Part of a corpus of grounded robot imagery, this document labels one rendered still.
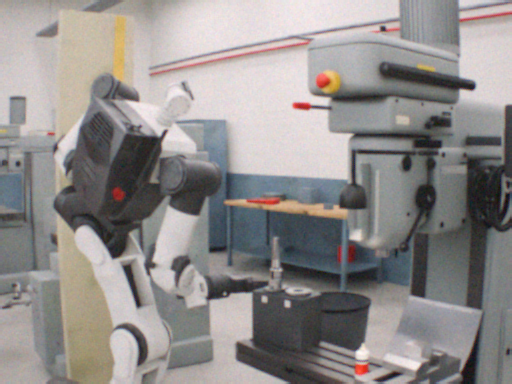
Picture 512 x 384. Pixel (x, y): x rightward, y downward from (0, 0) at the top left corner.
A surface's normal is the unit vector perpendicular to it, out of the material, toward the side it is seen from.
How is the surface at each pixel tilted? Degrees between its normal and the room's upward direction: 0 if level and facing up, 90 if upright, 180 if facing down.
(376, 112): 90
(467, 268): 90
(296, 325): 90
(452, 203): 90
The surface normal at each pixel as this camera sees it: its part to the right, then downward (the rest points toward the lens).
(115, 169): 0.62, 0.59
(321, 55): -0.77, 0.04
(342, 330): 0.13, 0.14
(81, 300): 0.64, 0.06
